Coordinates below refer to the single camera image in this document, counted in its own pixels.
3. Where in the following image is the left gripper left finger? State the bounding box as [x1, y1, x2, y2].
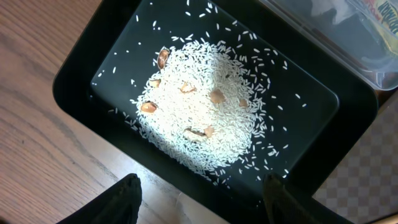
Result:
[59, 173, 142, 224]

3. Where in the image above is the white tissue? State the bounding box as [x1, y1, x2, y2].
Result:
[311, 0, 356, 25]

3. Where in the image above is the black rectangular waste tray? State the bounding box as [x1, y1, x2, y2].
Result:
[53, 1, 378, 223]

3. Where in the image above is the green orange snack wrapper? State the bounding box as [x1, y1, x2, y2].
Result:
[360, 0, 397, 55]

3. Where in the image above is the clear plastic waste bin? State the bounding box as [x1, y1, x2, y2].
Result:
[263, 0, 397, 90]

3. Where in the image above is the pile of white rice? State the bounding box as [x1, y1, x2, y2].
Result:
[90, 0, 308, 189]

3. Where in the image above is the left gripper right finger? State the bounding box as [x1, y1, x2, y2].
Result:
[262, 173, 351, 224]

